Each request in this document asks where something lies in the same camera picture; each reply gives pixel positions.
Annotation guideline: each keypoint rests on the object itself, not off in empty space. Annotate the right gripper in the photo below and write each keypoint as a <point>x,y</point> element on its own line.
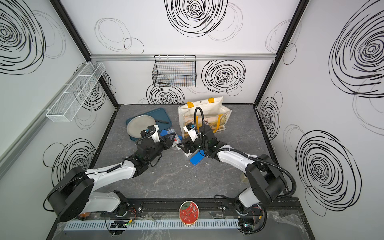
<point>187,144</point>

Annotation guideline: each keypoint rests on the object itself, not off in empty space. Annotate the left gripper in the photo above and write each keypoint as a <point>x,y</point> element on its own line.
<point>168,143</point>

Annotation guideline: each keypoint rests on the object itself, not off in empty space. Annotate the blue compass case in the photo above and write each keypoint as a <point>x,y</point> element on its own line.
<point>165,132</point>
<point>197,157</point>

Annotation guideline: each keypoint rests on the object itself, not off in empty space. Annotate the canvas tote bag yellow handles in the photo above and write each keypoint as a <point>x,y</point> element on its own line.
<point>216,115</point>

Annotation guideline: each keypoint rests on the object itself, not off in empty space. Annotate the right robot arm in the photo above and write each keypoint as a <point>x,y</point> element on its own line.
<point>268,181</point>

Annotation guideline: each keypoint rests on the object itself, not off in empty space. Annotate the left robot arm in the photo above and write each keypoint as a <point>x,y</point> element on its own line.
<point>78,191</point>

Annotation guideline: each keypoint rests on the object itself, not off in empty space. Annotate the small jar black lid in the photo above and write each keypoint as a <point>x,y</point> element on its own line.
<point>144,133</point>

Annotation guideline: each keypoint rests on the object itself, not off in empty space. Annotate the grey round plate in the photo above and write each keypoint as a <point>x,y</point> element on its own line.
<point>138,124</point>

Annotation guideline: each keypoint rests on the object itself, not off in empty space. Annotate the teal tray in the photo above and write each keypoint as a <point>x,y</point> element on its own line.
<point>158,114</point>

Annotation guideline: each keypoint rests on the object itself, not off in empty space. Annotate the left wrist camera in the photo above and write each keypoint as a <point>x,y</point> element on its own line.
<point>153,133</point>

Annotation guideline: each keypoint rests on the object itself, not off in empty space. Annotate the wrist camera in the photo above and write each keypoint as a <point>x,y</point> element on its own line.
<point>190,129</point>
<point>153,133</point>

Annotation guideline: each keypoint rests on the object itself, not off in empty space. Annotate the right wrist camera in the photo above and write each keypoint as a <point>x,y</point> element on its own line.
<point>190,129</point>

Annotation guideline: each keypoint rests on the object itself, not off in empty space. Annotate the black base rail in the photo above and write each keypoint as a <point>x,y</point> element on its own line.
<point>223,206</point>

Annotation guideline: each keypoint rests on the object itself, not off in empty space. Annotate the black wire basket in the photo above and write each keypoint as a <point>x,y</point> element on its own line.
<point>175,73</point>

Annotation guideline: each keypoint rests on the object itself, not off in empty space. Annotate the white wire shelf basket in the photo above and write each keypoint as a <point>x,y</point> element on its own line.
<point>76,92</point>

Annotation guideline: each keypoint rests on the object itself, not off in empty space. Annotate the aluminium wall rail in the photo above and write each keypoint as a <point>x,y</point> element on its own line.
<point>183,57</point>

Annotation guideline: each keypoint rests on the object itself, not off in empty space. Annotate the white slotted cable duct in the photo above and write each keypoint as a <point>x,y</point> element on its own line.
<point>201,224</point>

